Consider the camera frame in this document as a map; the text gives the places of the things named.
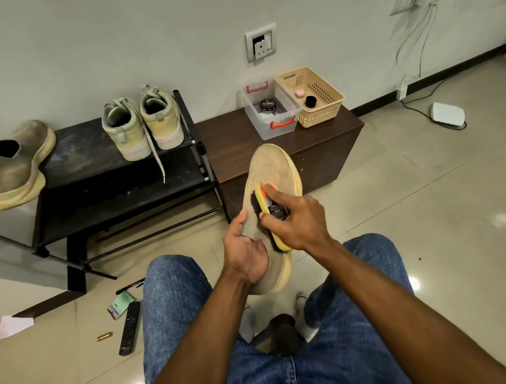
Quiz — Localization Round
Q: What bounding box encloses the person's left hand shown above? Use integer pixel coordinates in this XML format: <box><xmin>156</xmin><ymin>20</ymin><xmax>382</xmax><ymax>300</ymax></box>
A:
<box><xmin>223</xmin><ymin>209</ymin><xmax>271</xmax><ymax>286</ymax></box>

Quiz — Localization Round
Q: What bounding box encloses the person's right hand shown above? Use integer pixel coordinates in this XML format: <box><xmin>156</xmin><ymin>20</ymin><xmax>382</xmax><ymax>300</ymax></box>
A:
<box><xmin>259</xmin><ymin>184</ymin><xmax>333</xmax><ymax>254</ymax></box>

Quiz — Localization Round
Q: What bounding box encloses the black orange shoe brush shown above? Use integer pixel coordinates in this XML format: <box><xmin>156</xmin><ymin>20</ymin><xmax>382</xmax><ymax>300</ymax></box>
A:
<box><xmin>251</xmin><ymin>184</ymin><xmax>295</xmax><ymax>253</ymax></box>

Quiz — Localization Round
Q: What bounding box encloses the worn tan slip-on shoe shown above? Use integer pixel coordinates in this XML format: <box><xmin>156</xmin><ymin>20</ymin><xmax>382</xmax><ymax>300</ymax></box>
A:
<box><xmin>239</xmin><ymin>143</ymin><xmax>304</xmax><ymax>295</ymax></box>
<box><xmin>0</xmin><ymin>120</ymin><xmax>57</xmax><ymax>212</ymax></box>

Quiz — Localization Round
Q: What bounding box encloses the clear plastic storage box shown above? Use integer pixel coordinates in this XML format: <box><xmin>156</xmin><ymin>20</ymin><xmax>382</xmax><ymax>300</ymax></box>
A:
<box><xmin>238</xmin><ymin>78</ymin><xmax>302</xmax><ymax>141</ymax></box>

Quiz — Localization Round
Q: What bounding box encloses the beige plastic basket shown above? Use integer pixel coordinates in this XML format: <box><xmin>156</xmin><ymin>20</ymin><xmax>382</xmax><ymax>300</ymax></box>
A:
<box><xmin>275</xmin><ymin>65</ymin><xmax>346</xmax><ymax>128</ymax></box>

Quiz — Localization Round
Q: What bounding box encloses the pale green lace-up shoe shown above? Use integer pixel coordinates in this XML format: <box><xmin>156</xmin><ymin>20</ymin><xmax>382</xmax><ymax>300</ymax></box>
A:
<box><xmin>101</xmin><ymin>97</ymin><xmax>167</xmax><ymax>185</ymax></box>
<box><xmin>140</xmin><ymin>84</ymin><xmax>185</xmax><ymax>151</ymax></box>

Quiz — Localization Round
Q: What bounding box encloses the person's right forearm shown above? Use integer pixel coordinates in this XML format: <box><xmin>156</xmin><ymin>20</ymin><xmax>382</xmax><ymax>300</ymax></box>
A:
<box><xmin>312</xmin><ymin>237</ymin><xmax>506</xmax><ymax>384</ymax></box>

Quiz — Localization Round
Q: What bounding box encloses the person's left leg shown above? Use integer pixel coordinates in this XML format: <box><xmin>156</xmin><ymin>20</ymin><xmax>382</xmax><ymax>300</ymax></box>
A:
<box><xmin>142</xmin><ymin>254</ymin><xmax>297</xmax><ymax>384</ymax></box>

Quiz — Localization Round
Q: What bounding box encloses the person's leg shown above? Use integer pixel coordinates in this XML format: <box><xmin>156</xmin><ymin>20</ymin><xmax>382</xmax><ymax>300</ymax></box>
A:
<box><xmin>293</xmin><ymin>233</ymin><xmax>416</xmax><ymax>384</ymax></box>
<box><xmin>142</xmin><ymin>254</ymin><xmax>297</xmax><ymax>384</ymax></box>

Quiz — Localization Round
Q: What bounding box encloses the dark brown wooden cabinet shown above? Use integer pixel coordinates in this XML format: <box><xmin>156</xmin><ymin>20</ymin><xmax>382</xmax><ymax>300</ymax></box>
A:
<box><xmin>196</xmin><ymin>105</ymin><xmax>365</xmax><ymax>218</ymax></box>

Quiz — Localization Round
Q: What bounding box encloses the person's right leg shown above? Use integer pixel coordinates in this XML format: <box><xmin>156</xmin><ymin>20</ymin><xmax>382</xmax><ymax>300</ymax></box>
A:
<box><xmin>293</xmin><ymin>233</ymin><xmax>416</xmax><ymax>384</ymax></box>

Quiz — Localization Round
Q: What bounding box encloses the black pen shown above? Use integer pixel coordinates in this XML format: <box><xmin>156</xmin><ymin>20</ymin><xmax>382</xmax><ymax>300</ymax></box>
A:
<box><xmin>115</xmin><ymin>277</ymin><xmax>145</xmax><ymax>295</ymax></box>

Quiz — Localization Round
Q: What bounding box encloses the green paper packet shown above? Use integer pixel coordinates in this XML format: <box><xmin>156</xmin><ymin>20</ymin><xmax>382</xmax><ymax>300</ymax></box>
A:
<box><xmin>108</xmin><ymin>290</ymin><xmax>137</xmax><ymax>320</ymax></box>

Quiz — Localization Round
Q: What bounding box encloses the black remote control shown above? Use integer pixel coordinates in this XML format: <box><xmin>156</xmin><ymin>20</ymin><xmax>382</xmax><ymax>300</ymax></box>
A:
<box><xmin>119</xmin><ymin>301</ymin><xmax>142</xmax><ymax>356</ymax></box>

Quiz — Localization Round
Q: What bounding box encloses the black metal shoe rack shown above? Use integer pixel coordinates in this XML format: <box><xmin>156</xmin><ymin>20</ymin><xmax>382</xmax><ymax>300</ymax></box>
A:
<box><xmin>0</xmin><ymin>89</ymin><xmax>230</xmax><ymax>318</ymax></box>

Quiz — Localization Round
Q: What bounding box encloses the white router box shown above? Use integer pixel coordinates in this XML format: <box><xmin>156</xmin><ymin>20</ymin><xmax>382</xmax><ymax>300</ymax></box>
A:
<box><xmin>430</xmin><ymin>102</ymin><xmax>468</xmax><ymax>130</ymax></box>

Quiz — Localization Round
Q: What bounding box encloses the white paper sheet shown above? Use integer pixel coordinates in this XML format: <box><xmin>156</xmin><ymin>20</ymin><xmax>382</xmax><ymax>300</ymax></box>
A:
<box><xmin>0</xmin><ymin>315</ymin><xmax>35</xmax><ymax>340</ymax></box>

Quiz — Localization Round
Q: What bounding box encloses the white wall socket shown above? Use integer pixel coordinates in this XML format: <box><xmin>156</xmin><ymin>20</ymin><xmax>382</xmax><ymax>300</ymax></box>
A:
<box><xmin>244</xmin><ymin>22</ymin><xmax>278</xmax><ymax>63</ymax></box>

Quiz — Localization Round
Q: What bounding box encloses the white cable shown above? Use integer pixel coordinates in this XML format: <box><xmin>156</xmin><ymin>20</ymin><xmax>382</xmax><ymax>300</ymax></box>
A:
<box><xmin>391</xmin><ymin>0</ymin><xmax>466</xmax><ymax>131</ymax></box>

